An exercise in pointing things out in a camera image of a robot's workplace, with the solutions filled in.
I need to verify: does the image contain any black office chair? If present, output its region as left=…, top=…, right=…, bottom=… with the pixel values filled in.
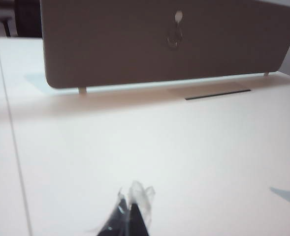
left=0, top=0, right=42, bottom=38

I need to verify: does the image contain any grey partition panel with hook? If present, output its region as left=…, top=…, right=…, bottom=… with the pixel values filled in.
left=39, top=0, right=290, bottom=90

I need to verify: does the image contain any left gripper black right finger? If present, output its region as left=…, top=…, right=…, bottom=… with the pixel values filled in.
left=129, top=180, right=157, bottom=236

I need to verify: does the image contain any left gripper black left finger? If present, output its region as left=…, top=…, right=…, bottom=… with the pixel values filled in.
left=85, top=188, right=132, bottom=236

